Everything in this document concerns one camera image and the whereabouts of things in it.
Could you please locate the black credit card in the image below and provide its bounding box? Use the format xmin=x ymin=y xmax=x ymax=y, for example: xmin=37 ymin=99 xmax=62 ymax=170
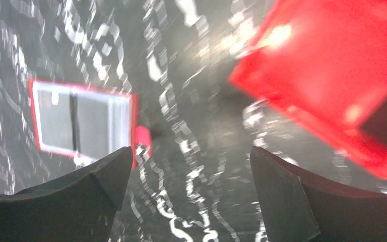
xmin=38 ymin=90 xmax=74 ymax=150

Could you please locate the red leather card holder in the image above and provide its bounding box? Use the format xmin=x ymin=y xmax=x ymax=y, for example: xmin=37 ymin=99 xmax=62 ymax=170
xmin=29 ymin=78 xmax=152 ymax=166

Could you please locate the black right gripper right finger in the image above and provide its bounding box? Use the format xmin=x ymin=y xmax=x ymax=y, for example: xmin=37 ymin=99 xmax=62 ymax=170
xmin=250 ymin=147 xmax=387 ymax=241

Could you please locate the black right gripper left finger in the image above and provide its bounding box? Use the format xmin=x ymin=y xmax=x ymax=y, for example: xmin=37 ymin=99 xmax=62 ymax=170
xmin=0 ymin=147 xmax=133 ymax=241

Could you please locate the red plastic bin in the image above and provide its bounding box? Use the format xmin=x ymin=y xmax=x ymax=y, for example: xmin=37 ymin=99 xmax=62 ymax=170
xmin=229 ymin=1 xmax=387 ymax=179

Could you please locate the black VIP card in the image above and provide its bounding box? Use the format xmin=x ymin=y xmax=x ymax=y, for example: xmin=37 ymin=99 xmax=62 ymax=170
xmin=77 ymin=95 xmax=108 ymax=159

